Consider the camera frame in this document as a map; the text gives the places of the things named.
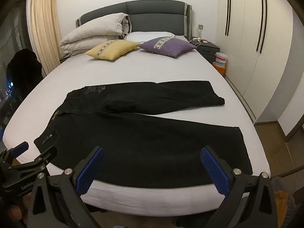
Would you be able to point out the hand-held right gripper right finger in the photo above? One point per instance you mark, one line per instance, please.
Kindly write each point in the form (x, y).
(215, 168)

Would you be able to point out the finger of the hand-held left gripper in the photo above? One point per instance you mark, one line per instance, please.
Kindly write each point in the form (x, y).
(47, 154)
(20, 147)

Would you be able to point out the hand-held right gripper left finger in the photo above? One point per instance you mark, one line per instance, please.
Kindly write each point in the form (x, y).
(91, 168)

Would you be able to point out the black pants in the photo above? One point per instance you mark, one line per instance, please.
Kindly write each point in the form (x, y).
(147, 135)

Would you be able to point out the orange container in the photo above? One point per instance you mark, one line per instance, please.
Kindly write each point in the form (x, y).
(219, 70)

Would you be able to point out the glass window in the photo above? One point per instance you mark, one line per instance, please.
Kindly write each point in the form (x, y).
(14, 40)

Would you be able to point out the white wardrobe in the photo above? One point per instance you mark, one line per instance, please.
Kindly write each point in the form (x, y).
(268, 64)

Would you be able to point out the white sheeted bed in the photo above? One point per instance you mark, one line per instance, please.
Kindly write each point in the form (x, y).
(154, 67)

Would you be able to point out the dark grey nightstand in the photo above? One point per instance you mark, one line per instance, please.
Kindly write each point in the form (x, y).
(207, 49)

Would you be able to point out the yellow cushion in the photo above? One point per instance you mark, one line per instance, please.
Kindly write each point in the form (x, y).
(114, 49)

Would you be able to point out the cream curtain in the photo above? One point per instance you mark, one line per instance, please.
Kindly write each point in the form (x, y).
(45, 28)

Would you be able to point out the purple cushion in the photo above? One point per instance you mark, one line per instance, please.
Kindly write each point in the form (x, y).
(171, 47)

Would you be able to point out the folded beige duvet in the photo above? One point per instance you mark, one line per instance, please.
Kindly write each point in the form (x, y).
(95, 32)

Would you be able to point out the white pillow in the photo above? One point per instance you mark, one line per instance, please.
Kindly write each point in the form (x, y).
(147, 35)

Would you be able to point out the grey padded headboard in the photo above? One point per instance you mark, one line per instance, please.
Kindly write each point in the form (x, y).
(154, 16)

